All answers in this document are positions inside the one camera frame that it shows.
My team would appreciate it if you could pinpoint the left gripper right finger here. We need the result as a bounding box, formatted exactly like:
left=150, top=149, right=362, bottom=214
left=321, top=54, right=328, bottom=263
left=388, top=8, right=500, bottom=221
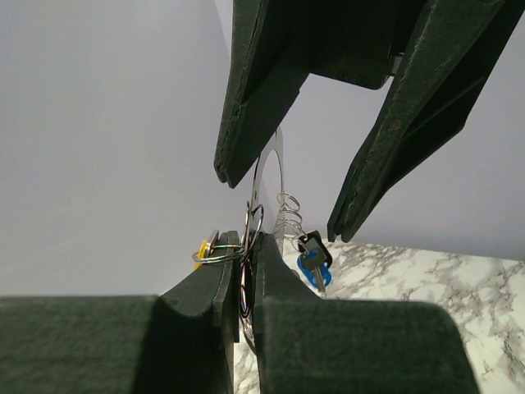
left=253, top=234, right=479, bottom=393

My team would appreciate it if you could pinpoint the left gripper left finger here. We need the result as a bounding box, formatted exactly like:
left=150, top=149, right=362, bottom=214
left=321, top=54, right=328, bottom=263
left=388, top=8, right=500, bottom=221
left=0, top=230, right=241, bottom=394

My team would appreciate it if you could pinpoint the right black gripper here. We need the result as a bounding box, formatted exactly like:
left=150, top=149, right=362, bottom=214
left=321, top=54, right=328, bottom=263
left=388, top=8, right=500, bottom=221
left=213, top=0, right=524, bottom=242

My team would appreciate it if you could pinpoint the blue key tag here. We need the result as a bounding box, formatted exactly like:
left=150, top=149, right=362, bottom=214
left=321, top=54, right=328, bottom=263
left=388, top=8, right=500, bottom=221
left=297, top=251, right=332, bottom=292

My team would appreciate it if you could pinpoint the yellow key tag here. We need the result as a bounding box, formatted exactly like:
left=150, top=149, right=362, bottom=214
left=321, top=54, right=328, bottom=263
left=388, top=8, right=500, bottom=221
left=192, top=240, right=210, bottom=270

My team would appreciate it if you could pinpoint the black key tag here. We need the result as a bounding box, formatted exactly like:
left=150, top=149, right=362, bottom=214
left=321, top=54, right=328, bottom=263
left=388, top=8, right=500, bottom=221
left=298, top=231, right=333, bottom=268

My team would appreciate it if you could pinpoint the grey large key ring holder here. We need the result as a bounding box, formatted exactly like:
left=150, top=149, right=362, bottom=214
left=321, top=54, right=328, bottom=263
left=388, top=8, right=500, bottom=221
left=239, top=129, right=289, bottom=354

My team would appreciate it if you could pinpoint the silver key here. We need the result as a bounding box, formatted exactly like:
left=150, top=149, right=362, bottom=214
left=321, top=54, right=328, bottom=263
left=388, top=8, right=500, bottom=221
left=202, top=230, right=244, bottom=264

